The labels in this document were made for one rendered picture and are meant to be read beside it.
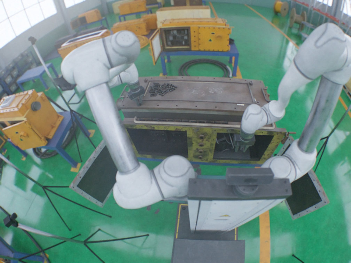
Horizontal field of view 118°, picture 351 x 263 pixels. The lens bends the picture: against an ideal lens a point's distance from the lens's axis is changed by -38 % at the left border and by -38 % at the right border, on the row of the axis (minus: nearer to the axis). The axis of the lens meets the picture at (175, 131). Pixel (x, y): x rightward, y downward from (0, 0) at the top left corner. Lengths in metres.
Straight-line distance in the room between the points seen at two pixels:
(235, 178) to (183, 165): 0.33
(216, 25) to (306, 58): 3.34
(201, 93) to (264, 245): 2.01
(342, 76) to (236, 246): 1.30
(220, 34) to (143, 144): 2.75
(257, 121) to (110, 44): 0.74
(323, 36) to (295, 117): 3.30
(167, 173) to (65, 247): 2.45
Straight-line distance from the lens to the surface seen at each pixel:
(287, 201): 1.85
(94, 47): 0.66
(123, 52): 0.63
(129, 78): 1.20
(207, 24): 3.83
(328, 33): 0.53
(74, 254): 2.83
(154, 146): 1.97
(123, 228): 2.46
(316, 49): 0.54
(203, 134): 1.43
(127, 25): 7.54
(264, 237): 2.46
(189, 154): 1.71
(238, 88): 1.56
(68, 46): 4.95
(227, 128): 1.37
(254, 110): 0.88
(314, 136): 0.83
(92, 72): 0.64
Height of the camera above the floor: 2.27
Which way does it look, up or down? 51 degrees down
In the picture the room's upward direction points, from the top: 8 degrees counter-clockwise
